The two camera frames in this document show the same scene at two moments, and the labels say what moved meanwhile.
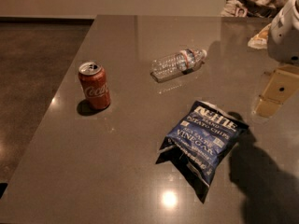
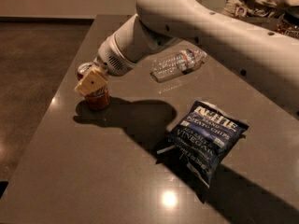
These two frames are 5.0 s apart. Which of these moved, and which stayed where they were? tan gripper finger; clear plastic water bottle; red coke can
Moved: tan gripper finger
Stayed: red coke can; clear plastic water bottle
